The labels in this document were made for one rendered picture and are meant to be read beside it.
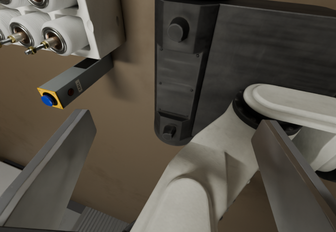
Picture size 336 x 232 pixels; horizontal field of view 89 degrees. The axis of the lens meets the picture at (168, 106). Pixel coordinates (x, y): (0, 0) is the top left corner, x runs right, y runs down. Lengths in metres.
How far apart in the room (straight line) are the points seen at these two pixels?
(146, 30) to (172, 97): 0.29
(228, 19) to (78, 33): 0.41
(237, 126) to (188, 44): 0.22
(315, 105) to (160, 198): 0.34
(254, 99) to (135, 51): 0.52
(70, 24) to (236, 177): 0.56
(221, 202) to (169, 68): 0.37
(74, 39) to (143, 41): 0.26
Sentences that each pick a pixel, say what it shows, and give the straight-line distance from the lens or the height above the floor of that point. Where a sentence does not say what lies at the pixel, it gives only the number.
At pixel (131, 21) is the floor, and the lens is 0.73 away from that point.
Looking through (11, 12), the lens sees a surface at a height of 0.19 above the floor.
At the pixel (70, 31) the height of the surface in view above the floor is 0.23.
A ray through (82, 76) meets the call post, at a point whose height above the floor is 0.19.
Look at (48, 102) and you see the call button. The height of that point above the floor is 0.33.
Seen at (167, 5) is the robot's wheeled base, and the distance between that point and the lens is 0.43.
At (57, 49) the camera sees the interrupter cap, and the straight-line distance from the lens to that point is 0.61.
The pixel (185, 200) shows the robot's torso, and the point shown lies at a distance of 0.21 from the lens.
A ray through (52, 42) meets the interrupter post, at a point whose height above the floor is 0.27.
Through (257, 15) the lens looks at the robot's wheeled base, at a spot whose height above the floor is 0.17.
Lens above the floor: 0.62
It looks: 47 degrees down
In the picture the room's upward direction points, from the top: 153 degrees counter-clockwise
